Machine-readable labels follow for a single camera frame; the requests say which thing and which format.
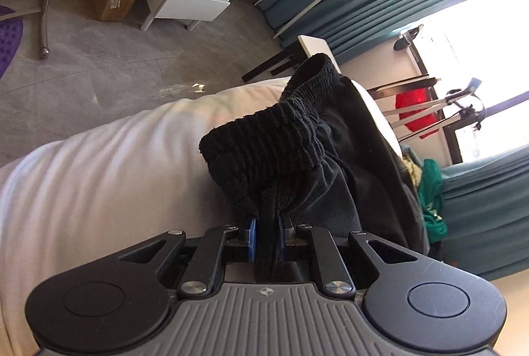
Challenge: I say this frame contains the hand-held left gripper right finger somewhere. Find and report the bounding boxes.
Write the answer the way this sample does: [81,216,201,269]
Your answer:
[278,216,419,297]

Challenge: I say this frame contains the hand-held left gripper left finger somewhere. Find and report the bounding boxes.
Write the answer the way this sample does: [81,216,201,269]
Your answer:
[118,217,259,297]

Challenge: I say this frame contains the black pants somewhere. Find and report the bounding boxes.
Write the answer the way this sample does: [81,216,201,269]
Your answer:
[199,54,429,285]

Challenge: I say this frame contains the cream fluffy cloth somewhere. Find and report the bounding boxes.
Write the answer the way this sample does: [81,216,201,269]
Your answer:
[403,149,425,188]

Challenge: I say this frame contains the white bed sheet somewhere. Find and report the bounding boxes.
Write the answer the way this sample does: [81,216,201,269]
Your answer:
[0,77,404,356]

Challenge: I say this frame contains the green garment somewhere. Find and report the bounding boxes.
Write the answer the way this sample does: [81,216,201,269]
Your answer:
[417,158,449,245]

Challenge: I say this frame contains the red cloth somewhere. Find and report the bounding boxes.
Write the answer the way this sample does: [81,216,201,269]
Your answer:
[394,87,439,138]

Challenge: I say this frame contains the metal drying rack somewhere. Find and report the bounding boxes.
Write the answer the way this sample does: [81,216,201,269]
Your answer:
[367,77,489,134]

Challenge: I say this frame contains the small white table black legs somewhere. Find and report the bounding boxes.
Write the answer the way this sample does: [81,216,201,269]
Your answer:
[241,34,345,84]

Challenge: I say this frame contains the black metal stand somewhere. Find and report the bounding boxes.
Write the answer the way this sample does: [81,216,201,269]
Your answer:
[392,24,441,81]

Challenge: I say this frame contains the window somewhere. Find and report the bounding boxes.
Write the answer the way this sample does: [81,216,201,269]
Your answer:
[407,0,529,167]

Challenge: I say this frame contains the purple mat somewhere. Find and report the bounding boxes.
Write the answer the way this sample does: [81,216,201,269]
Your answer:
[0,5,28,81]

